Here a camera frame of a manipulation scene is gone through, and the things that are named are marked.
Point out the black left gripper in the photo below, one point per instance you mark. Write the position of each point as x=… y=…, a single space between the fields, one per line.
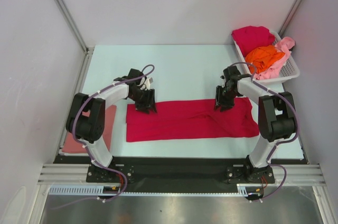
x=149 y=103

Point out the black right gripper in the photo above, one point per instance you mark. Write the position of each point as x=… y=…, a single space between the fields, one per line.
x=225 y=105

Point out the crimson red t-shirt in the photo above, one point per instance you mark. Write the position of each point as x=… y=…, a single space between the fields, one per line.
x=191 y=119

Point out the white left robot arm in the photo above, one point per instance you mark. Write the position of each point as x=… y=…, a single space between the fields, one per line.
x=86 y=118

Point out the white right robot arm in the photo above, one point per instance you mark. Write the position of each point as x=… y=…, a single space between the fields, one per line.
x=277 y=118

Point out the orange t-shirt in basket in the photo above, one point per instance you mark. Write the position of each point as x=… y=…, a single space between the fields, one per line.
x=262 y=58

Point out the crimson t-shirt in basket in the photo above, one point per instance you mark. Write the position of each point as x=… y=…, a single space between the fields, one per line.
x=251 y=37

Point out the white plastic laundry basket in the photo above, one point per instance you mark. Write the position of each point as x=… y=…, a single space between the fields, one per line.
x=288 y=71

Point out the folded salmon pink t-shirt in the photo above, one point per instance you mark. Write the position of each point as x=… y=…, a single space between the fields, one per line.
x=71 y=147

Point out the light pink t-shirt in basket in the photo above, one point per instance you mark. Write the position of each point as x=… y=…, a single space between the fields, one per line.
x=285 y=45

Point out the right aluminium side rail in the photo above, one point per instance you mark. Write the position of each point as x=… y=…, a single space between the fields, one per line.
x=299 y=135

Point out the aluminium side rail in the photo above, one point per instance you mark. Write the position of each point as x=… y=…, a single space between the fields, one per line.
x=299 y=135
x=84 y=66

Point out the left aluminium side rail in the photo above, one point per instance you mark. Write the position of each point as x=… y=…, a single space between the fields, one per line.
x=84 y=66

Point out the white slotted cable duct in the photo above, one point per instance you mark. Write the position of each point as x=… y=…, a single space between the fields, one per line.
x=110 y=190

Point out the aluminium front frame rail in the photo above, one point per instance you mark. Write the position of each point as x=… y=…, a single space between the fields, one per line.
x=297 y=175

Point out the right aluminium corner post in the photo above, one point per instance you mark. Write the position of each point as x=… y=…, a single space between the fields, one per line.
x=297 y=2

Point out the aluminium corner post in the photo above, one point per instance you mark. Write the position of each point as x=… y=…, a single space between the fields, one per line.
x=297 y=2
x=71 y=24

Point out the left aluminium corner post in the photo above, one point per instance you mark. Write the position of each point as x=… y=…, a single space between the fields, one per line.
x=71 y=24

